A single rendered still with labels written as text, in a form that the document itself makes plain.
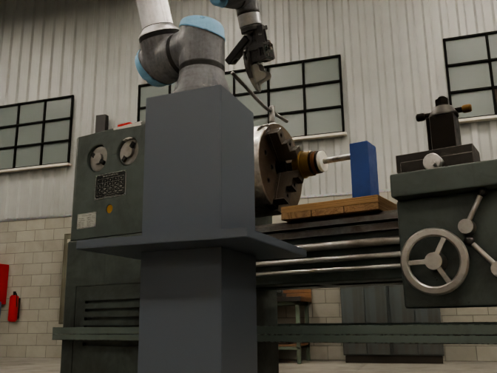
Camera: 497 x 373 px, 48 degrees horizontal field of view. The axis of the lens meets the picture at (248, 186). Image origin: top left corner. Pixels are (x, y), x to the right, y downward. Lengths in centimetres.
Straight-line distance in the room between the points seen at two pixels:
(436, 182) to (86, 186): 125
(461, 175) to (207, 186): 59
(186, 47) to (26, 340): 947
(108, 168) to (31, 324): 866
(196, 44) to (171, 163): 31
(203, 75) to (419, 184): 58
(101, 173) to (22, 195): 914
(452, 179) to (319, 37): 830
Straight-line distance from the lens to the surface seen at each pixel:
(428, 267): 137
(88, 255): 204
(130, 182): 195
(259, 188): 178
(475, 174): 137
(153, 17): 156
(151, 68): 153
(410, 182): 141
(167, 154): 130
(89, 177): 210
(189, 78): 137
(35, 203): 1095
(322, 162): 182
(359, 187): 173
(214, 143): 124
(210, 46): 142
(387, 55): 930
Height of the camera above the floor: 58
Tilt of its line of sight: 13 degrees up
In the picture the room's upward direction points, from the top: 1 degrees counter-clockwise
